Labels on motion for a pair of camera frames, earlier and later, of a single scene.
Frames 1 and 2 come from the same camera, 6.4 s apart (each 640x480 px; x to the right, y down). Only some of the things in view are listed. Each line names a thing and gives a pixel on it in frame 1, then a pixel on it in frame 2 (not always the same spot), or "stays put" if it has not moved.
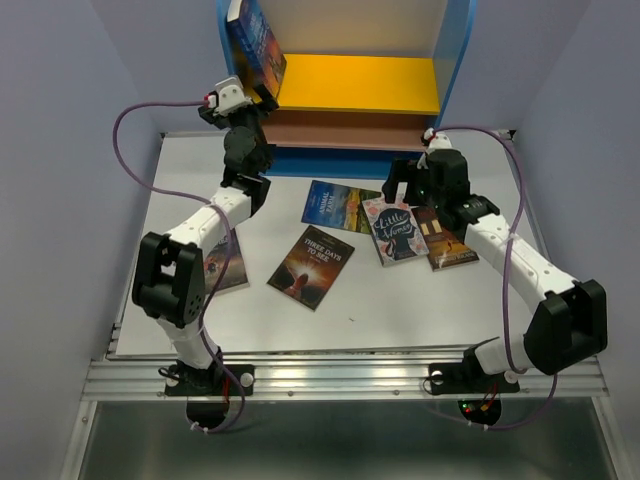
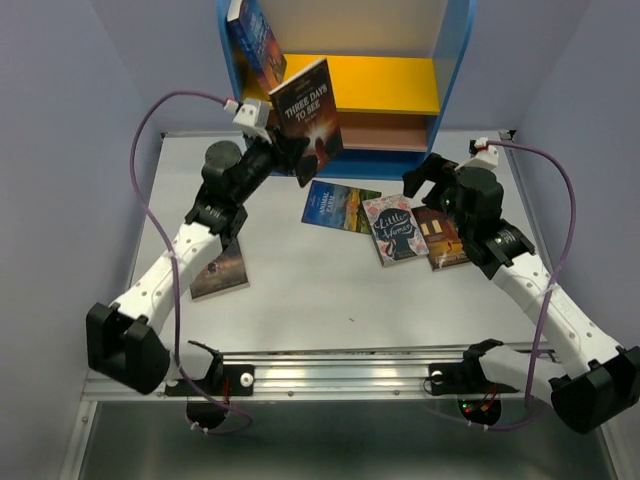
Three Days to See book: (311, 267) -> (305, 106)
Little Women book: (395, 230) stays put
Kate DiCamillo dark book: (443, 249) stays put
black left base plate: (216, 380) stays put
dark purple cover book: (235, 276) stays put
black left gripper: (260, 109) -> (285, 150)
